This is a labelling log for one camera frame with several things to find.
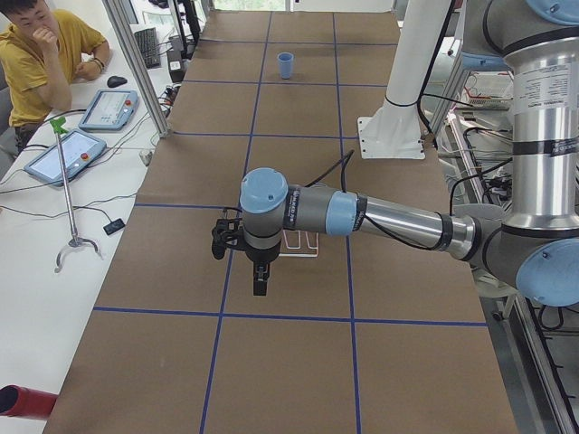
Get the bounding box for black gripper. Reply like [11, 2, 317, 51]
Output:
[246, 248, 277, 296]

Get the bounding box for light blue plastic cup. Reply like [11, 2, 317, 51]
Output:
[277, 52, 294, 80]

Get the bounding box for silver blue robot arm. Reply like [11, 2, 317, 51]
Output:
[212, 1, 578, 307]

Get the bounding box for small black device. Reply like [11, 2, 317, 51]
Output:
[103, 218, 126, 235]

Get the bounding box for near blue teach pendant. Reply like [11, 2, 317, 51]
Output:
[24, 129, 106, 186]

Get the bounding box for blue teach pendant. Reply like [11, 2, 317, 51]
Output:
[24, 129, 106, 186]
[79, 90, 138, 132]

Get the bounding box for far blue teach pendant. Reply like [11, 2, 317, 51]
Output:
[79, 90, 138, 132]

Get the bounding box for black computer mouse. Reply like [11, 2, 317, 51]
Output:
[107, 75, 128, 89]

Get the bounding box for metal reacher grabber tool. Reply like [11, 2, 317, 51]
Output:
[50, 117, 102, 273]

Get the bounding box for black keyboard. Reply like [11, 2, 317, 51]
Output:
[133, 28, 161, 69]

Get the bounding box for red cylinder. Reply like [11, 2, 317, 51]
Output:
[1, 385, 58, 420]

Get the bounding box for person in yellow shirt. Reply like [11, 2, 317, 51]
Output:
[1, 1, 110, 152]

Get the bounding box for white wire cup holder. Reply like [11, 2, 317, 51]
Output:
[280, 230, 319, 258]

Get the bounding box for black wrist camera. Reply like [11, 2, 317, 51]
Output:
[212, 218, 247, 260]

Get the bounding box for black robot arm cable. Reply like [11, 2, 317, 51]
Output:
[305, 148, 356, 188]

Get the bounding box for white camera post with base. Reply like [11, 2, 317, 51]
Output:
[357, 0, 453, 160]

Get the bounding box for aluminium frame post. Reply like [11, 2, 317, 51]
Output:
[102, 0, 169, 138]

